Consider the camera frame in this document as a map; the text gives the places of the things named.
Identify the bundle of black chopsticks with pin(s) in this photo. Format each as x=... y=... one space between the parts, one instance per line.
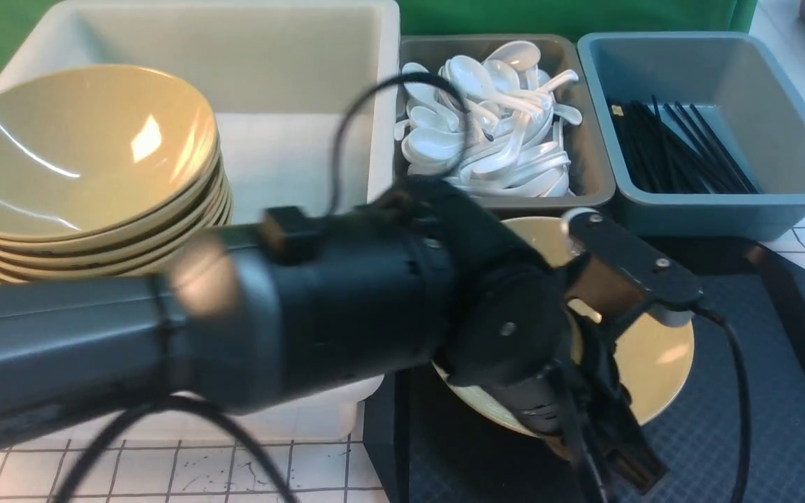
x=669 y=148

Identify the green backdrop cloth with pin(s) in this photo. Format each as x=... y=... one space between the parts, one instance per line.
x=569 y=19

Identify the grey-brown spoon bin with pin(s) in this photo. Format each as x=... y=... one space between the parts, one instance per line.
x=591 y=178

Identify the yellow noodle bowl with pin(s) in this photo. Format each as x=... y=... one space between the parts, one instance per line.
x=654 y=361

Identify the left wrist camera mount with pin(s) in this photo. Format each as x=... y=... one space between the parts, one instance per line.
x=626 y=269

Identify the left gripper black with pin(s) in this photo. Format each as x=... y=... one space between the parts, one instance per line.
x=541 y=342

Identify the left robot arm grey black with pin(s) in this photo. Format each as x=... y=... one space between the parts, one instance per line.
x=249 y=317

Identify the stack of yellow bowls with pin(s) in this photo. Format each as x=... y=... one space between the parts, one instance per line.
x=186 y=230

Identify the black serving tray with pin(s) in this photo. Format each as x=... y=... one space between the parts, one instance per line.
x=427 y=446

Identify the large white plastic tub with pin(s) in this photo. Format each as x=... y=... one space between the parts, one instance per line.
x=279 y=75

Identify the blue-grey chopstick bin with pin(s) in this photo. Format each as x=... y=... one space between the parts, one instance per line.
x=746 y=100

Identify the pile of white spoons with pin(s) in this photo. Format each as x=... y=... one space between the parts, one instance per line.
x=507 y=139

